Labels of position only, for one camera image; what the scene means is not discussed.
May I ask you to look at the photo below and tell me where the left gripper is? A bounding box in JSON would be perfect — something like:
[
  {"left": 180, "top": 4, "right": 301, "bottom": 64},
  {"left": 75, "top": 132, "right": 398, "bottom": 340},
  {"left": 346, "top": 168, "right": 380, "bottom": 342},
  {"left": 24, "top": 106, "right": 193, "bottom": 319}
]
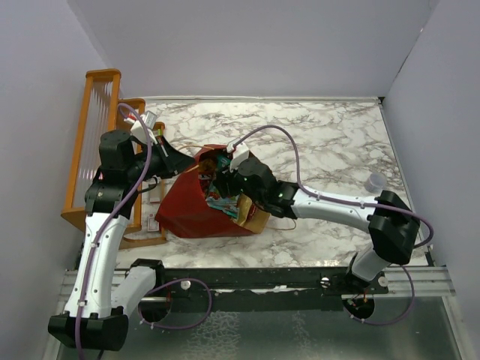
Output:
[{"left": 127, "top": 134, "right": 196, "bottom": 184}]

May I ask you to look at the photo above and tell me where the red paper bag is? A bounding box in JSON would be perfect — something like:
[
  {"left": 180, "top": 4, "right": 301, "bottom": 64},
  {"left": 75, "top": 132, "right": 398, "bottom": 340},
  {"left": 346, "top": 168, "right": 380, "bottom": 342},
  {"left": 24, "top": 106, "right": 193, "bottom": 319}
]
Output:
[{"left": 155, "top": 144, "right": 258, "bottom": 239}]

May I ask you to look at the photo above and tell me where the teal Fox's candy bag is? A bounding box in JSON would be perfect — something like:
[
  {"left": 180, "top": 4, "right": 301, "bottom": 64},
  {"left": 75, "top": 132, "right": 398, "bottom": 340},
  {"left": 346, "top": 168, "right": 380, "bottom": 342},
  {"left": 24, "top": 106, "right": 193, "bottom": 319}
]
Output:
[{"left": 205, "top": 196, "right": 239, "bottom": 218}]

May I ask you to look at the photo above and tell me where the gold chips bag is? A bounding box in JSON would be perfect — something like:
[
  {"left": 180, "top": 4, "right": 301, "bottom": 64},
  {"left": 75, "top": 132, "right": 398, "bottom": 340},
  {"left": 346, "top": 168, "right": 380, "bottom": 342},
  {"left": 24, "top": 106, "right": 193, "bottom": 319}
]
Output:
[{"left": 233, "top": 194, "right": 270, "bottom": 234}]

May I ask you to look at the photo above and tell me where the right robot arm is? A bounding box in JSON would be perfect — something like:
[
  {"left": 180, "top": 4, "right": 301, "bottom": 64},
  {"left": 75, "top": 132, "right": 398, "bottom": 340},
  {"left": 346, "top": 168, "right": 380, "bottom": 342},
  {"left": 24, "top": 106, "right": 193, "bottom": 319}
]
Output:
[{"left": 214, "top": 157, "right": 420, "bottom": 293}]

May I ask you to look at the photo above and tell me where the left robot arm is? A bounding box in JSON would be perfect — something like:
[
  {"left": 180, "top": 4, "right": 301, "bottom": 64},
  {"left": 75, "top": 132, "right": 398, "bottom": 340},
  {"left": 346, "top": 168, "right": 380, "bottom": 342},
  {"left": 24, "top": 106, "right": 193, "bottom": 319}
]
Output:
[{"left": 48, "top": 130, "right": 195, "bottom": 352}]

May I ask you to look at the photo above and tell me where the white card in rack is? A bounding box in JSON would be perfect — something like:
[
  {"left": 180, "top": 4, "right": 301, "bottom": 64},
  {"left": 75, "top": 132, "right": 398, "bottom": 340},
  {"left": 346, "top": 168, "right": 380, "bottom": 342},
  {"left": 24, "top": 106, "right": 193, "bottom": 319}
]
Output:
[{"left": 147, "top": 213, "right": 161, "bottom": 233}]

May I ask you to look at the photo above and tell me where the orange wooden rack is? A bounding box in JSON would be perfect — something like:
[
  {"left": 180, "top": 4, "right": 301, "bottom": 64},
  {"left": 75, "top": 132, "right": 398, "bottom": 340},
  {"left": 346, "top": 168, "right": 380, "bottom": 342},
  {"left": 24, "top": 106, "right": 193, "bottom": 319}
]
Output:
[{"left": 61, "top": 67, "right": 168, "bottom": 251}]

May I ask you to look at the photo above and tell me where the small clear plastic cup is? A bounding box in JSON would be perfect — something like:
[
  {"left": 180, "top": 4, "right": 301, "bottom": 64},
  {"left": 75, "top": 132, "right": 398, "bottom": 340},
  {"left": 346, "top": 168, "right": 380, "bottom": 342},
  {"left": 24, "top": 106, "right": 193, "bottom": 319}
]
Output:
[{"left": 364, "top": 172, "right": 387, "bottom": 194}]

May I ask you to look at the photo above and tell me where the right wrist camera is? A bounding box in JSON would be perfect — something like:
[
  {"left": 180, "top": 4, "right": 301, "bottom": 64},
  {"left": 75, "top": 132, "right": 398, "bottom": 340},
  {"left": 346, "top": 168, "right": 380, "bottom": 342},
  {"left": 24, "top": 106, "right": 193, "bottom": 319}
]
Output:
[{"left": 226, "top": 140, "right": 250, "bottom": 172}]

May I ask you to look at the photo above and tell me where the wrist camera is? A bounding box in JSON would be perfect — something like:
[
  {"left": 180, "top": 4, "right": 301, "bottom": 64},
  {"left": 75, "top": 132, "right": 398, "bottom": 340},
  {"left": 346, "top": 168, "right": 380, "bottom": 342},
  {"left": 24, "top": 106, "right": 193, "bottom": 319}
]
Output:
[
  {"left": 124, "top": 111, "right": 158, "bottom": 145},
  {"left": 226, "top": 140, "right": 250, "bottom": 172}
]

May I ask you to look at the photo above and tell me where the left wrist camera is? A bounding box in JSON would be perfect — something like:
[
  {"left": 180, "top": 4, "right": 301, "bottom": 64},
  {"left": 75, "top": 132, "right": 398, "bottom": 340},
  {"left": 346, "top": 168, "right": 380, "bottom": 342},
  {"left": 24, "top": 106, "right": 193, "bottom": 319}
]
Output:
[{"left": 124, "top": 111, "right": 158, "bottom": 145}]

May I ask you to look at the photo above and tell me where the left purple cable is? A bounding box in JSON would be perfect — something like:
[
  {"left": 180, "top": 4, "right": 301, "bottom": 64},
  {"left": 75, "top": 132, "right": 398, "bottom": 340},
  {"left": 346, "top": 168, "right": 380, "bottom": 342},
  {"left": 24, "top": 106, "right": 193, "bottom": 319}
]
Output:
[{"left": 73, "top": 103, "right": 214, "bottom": 360}]

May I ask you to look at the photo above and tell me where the purple cable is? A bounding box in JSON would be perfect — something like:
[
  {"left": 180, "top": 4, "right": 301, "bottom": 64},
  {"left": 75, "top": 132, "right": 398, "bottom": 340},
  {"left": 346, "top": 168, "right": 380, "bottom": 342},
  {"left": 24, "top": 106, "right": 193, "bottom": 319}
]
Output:
[
  {"left": 73, "top": 103, "right": 214, "bottom": 360},
  {"left": 232, "top": 124, "right": 434, "bottom": 326}
]

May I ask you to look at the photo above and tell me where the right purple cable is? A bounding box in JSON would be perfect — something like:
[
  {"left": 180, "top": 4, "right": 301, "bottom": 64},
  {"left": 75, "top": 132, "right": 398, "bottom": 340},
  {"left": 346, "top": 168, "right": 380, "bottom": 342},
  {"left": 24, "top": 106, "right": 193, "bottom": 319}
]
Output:
[{"left": 232, "top": 124, "right": 434, "bottom": 326}]

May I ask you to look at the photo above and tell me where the black mounting rail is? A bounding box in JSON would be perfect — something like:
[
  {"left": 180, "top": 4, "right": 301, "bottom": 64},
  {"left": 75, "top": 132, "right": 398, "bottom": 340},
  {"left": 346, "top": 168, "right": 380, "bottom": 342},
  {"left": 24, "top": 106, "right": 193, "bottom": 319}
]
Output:
[{"left": 132, "top": 259, "right": 388, "bottom": 314}]

